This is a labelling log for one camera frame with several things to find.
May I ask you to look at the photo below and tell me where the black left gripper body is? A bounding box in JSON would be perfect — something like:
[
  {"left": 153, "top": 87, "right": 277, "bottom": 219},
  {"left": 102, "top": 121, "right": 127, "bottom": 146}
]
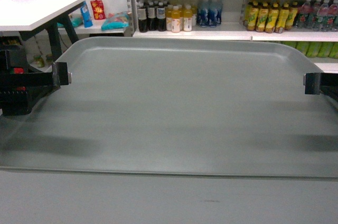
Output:
[{"left": 1, "top": 45, "right": 60, "bottom": 116}]

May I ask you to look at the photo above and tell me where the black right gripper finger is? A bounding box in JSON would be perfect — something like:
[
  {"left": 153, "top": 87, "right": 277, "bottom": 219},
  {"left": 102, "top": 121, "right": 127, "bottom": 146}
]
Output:
[{"left": 303, "top": 72, "right": 337, "bottom": 95}]

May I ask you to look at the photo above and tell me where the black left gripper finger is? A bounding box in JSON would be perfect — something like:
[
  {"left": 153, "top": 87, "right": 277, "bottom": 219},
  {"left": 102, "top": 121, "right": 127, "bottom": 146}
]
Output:
[{"left": 1, "top": 62, "right": 72, "bottom": 87}]

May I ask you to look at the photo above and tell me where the grey silver serving tray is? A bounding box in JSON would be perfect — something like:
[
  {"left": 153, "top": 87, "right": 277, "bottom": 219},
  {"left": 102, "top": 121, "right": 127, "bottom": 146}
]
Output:
[{"left": 1, "top": 37, "right": 337, "bottom": 179}]

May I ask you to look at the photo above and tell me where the white checkout table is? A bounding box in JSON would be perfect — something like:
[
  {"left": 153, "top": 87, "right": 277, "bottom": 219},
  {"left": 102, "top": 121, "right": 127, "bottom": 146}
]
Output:
[{"left": 1, "top": 0, "right": 85, "bottom": 32}]

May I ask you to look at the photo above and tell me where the white middle store shelf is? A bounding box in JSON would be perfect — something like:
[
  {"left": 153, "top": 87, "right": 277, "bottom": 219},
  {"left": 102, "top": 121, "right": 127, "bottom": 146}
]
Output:
[{"left": 133, "top": 23, "right": 337, "bottom": 42}]

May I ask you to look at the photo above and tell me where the blue snack pouch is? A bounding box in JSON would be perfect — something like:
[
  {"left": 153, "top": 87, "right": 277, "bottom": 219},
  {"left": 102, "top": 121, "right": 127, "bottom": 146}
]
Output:
[{"left": 80, "top": 1, "right": 93, "bottom": 28}]

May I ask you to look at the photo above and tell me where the yellow lemon tea bottle right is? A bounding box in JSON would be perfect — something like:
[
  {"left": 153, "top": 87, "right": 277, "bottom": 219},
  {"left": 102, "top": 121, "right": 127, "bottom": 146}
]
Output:
[{"left": 275, "top": 2, "right": 289, "bottom": 33}]

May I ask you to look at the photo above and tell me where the yellow lemon tea bottle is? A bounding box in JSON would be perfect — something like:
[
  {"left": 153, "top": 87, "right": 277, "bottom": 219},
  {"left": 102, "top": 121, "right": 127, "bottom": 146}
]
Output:
[
  {"left": 275, "top": 2, "right": 289, "bottom": 33},
  {"left": 247, "top": 1, "right": 259, "bottom": 31},
  {"left": 265, "top": 3, "right": 279, "bottom": 33}
]

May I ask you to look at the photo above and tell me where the red snack pouch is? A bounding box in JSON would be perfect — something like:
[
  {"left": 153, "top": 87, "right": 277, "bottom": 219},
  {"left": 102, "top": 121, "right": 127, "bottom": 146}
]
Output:
[{"left": 90, "top": 0, "right": 106, "bottom": 20}]

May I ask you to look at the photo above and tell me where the yellow lemon tea bottle middle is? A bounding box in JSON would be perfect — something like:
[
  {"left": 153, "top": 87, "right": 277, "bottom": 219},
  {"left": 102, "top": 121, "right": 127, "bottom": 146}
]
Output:
[{"left": 265, "top": 3, "right": 279, "bottom": 33}]

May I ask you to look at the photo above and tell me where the yellow lemon tea bottle left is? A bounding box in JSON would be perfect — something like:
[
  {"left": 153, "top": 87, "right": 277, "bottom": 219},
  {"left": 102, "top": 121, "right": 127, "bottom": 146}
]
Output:
[{"left": 247, "top": 1, "right": 259, "bottom": 31}]

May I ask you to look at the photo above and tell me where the dark tea bottle white cap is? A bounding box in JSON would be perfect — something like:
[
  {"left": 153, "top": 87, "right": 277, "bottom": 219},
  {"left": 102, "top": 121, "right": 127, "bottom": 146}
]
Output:
[{"left": 137, "top": 2, "right": 148, "bottom": 33}]

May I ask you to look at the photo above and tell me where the blue water bottle right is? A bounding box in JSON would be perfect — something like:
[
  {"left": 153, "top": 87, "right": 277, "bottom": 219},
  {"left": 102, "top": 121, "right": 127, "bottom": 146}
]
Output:
[{"left": 209, "top": 0, "right": 223, "bottom": 27}]

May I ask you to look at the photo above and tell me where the blue water bottle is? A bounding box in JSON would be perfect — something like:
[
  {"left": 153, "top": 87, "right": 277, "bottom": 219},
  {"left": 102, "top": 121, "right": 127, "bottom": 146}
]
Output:
[
  {"left": 197, "top": 0, "right": 209, "bottom": 27},
  {"left": 209, "top": 0, "right": 223, "bottom": 27}
]

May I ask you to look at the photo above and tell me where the blue water bottle left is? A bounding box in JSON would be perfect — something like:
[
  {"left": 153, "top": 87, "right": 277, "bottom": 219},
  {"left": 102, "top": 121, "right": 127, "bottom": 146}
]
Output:
[{"left": 197, "top": 0, "right": 209, "bottom": 27}]

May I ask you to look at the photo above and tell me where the yellow juice bottle front left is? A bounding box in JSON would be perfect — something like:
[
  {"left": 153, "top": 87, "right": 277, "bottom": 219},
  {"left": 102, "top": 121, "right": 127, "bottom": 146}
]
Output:
[{"left": 171, "top": 6, "right": 181, "bottom": 33}]

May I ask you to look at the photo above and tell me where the yellow juice bottle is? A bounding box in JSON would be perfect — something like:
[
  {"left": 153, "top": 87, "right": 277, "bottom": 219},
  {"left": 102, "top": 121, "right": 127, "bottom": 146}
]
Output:
[
  {"left": 171, "top": 6, "right": 181, "bottom": 33},
  {"left": 183, "top": 5, "right": 193, "bottom": 32}
]

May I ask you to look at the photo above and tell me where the yellow juice bottle front right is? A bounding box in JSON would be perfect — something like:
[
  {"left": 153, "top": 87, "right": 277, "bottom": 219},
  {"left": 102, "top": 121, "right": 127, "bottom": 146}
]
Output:
[{"left": 183, "top": 5, "right": 193, "bottom": 32}]

